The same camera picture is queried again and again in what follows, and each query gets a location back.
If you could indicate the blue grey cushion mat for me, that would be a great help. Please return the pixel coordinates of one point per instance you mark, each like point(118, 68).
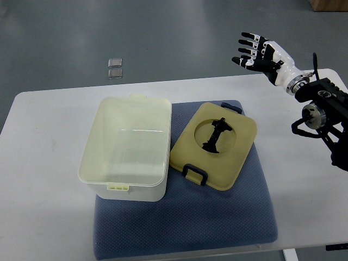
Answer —
point(189, 217)

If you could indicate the black table bracket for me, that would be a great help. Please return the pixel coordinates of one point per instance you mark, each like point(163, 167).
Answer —
point(336, 247)

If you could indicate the cardboard box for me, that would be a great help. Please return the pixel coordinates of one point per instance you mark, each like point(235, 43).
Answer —
point(329, 5)

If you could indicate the white storage box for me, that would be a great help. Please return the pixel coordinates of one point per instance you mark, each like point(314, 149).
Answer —
point(126, 156)

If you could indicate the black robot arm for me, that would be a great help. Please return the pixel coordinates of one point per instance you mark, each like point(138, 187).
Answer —
point(325, 117)

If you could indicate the yellow box lid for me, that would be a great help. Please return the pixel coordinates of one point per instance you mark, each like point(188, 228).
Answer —
point(212, 148)

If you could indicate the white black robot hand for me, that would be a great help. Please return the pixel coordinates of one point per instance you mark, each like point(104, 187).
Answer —
point(260, 54)

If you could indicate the white table leg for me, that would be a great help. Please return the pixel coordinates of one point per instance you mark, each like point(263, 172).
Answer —
point(290, 255)

